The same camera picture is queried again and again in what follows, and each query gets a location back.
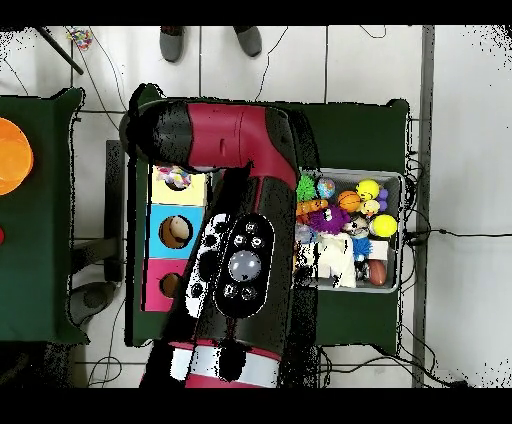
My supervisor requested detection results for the green spiky ball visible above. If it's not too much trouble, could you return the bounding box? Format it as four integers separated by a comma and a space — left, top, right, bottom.
295, 174, 318, 205

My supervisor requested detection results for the thin black rod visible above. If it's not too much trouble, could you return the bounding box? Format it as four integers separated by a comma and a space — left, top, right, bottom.
31, 26, 85, 75

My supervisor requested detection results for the wire mesh bin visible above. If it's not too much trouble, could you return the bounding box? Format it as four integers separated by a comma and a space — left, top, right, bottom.
297, 166, 405, 296

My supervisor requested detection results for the orange toy basketball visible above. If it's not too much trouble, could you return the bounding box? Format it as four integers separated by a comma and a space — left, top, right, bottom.
336, 189, 363, 214

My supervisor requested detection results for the yellow ball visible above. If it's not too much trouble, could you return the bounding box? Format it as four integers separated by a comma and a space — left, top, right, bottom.
370, 213, 399, 239
356, 179, 381, 201

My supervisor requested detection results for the small colourful floor toy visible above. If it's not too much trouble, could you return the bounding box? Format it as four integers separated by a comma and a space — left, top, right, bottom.
65, 27, 93, 51

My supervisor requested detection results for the wooden box with three holes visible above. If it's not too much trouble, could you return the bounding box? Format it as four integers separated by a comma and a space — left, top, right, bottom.
143, 163, 213, 314

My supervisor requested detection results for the orange round bowl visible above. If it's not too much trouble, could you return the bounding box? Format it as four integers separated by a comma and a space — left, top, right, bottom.
0, 117, 35, 197

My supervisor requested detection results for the small dotted cloth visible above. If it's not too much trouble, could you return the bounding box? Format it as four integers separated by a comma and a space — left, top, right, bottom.
154, 165, 194, 190

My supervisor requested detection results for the grey round stand base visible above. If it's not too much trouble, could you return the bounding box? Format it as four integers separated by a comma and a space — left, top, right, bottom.
67, 279, 121, 325

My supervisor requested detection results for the cream knitted cloth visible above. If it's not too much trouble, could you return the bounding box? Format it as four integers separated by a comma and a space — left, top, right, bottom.
307, 234, 357, 289

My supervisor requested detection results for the purple furry monster toy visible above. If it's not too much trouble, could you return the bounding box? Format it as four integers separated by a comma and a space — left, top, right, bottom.
308, 204, 352, 236

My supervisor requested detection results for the dark green table cloth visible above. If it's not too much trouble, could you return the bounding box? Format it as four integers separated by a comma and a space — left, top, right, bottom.
127, 83, 413, 353
0, 87, 85, 345

